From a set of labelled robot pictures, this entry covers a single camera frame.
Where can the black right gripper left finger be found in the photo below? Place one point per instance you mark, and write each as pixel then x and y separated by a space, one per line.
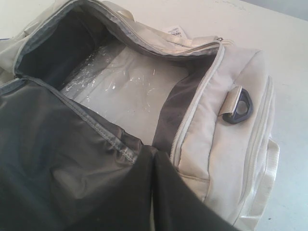
pixel 96 188

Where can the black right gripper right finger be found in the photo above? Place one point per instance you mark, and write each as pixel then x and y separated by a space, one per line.
pixel 176 207

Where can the beige fabric duffel bag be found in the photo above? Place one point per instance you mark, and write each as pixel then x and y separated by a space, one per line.
pixel 215 124

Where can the clear plastic base sheet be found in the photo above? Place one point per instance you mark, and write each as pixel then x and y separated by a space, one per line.
pixel 125 87

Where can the white barcode paper tag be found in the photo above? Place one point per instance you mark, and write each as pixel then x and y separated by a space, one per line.
pixel 176 31

